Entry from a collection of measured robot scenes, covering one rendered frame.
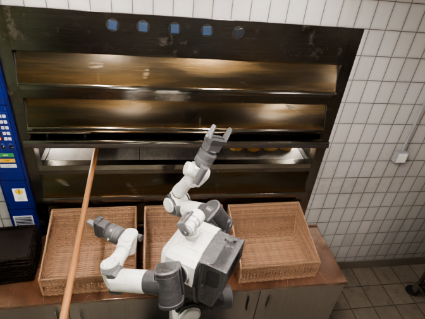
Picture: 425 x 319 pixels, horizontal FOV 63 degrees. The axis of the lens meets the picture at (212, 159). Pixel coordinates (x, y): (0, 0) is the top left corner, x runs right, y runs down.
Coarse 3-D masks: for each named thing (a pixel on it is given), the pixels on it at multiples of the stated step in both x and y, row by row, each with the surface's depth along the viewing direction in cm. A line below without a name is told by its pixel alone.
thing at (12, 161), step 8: (0, 112) 189; (0, 120) 192; (8, 120) 192; (0, 128) 194; (8, 128) 195; (0, 136) 197; (8, 136) 198; (0, 144) 200; (8, 144) 200; (0, 152) 202; (8, 152) 203; (16, 152) 204; (0, 160) 205; (8, 160) 206; (16, 160) 207; (0, 168) 208; (8, 168) 209; (16, 168) 210
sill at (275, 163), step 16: (64, 160) 222; (80, 160) 223; (112, 160) 227; (128, 160) 228; (144, 160) 230; (160, 160) 232; (176, 160) 233; (192, 160) 235; (224, 160) 239; (240, 160) 241; (256, 160) 243; (272, 160) 244; (288, 160) 246; (304, 160) 248
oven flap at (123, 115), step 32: (32, 128) 196; (64, 128) 198; (96, 128) 202; (128, 128) 205; (160, 128) 208; (192, 128) 211; (224, 128) 215; (256, 128) 219; (288, 128) 224; (320, 128) 227
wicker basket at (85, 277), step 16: (80, 208) 234; (96, 208) 236; (112, 208) 238; (128, 208) 240; (64, 224) 235; (128, 224) 244; (48, 240) 218; (96, 240) 243; (48, 256) 219; (64, 256) 232; (80, 256) 233; (96, 256) 234; (128, 256) 237; (48, 272) 219; (64, 272) 222; (80, 272) 223; (96, 272) 224; (48, 288) 212; (64, 288) 213; (80, 288) 209; (96, 288) 212
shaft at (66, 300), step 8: (96, 152) 228; (96, 160) 223; (88, 176) 207; (88, 184) 200; (88, 192) 194; (88, 200) 190; (80, 216) 179; (80, 224) 174; (80, 232) 170; (80, 240) 167; (72, 256) 158; (72, 264) 155; (72, 272) 151; (72, 280) 148; (72, 288) 146; (64, 296) 142; (64, 304) 139; (64, 312) 136
